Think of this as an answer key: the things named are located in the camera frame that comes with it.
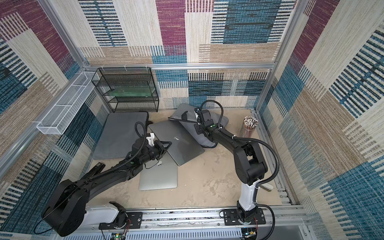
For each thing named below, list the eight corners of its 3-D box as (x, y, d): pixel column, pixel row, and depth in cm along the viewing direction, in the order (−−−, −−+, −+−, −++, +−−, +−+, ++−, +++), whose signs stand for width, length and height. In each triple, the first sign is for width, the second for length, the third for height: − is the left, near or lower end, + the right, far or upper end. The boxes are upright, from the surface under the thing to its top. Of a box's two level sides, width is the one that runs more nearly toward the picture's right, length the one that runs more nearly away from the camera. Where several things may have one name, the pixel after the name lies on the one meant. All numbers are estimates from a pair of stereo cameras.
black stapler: (83, 181, 88) (79, 178, 84) (102, 162, 95) (98, 159, 91) (88, 185, 86) (84, 182, 83) (106, 166, 93) (103, 163, 90)
